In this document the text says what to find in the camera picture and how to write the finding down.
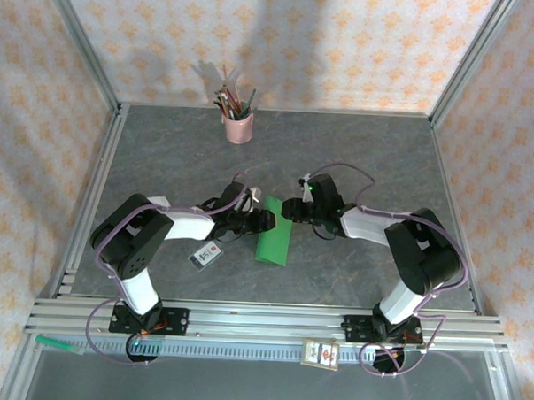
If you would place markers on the green paper sheet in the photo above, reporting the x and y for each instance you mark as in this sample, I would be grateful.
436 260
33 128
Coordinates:
273 249

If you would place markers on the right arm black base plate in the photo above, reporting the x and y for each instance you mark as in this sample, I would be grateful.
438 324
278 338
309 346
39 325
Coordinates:
354 330

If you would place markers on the green marker pen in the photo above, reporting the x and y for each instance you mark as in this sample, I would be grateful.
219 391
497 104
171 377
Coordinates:
52 342

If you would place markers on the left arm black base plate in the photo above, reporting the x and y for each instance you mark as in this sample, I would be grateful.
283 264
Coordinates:
177 322

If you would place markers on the white round object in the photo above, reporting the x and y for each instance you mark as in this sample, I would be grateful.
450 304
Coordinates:
160 200

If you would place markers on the aluminium side rail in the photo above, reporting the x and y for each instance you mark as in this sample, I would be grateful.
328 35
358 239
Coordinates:
94 192
457 217

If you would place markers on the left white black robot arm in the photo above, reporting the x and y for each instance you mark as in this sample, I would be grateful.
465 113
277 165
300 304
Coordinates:
186 225

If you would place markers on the ID badge card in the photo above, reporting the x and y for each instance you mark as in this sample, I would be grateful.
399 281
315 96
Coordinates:
206 256

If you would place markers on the aluminium frame post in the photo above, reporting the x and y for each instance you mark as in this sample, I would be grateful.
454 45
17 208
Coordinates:
79 41
472 58

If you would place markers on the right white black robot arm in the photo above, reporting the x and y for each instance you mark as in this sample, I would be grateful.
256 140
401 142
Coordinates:
368 226

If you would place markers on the pink pencil cup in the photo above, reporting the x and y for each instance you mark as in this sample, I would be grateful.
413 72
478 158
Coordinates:
239 130

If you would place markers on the dark green coloured pencil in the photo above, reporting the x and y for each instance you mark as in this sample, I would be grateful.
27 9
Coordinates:
251 98

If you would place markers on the brown coloured pencil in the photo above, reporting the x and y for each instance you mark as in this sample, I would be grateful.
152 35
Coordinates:
237 94

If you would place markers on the wide aluminium mounting rail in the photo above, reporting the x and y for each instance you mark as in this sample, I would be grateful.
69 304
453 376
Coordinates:
266 324

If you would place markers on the playing card box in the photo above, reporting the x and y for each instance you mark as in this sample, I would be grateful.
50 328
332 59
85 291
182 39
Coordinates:
320 354

